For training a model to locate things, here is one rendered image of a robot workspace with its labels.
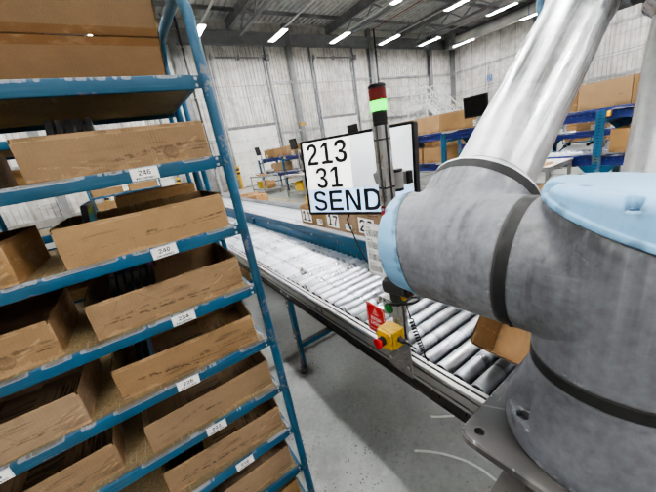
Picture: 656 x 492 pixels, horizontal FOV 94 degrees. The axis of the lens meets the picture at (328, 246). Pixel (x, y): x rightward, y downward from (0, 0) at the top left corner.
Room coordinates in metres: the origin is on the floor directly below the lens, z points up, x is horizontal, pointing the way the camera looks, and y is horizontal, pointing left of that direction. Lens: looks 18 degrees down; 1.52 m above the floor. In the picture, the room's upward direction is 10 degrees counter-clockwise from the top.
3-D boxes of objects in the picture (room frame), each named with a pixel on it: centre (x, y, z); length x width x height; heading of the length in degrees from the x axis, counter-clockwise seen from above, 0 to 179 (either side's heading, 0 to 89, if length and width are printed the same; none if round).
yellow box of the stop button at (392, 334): (0.90, -0.18, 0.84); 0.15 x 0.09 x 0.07; 31
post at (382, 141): (0.96, -0.21, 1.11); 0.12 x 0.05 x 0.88; 31
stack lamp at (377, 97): (0.97, -0.21, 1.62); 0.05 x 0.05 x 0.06
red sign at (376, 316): (1.01, -0.15, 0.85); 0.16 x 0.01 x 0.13; 31
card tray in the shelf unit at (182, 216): (0.94, 0.53, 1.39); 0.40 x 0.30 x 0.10; 120
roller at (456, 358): (0.98, -0.52, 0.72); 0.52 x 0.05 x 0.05; 121
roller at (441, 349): (1.04, -0.49, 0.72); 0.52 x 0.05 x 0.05; 121
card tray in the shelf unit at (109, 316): (0.94, 0.54, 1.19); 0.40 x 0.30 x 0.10; 121
